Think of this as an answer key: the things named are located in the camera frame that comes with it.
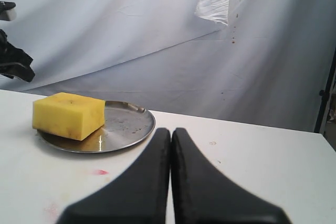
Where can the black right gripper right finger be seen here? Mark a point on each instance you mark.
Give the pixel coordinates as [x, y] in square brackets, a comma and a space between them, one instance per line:
[202, 194]

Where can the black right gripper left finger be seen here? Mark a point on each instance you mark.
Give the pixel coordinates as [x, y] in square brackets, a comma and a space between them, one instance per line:
[138, 195]

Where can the yellow sponge block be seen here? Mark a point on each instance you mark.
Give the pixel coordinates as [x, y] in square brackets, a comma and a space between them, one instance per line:
[68, 115]

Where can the round steel plate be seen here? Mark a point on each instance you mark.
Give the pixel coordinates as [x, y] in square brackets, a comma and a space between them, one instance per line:
[126, 124]

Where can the grey backdrop cloth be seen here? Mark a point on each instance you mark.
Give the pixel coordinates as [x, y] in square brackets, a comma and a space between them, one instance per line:
[266, 67]

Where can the black stand pole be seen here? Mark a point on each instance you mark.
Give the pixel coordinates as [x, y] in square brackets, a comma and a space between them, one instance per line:
[325, 95]

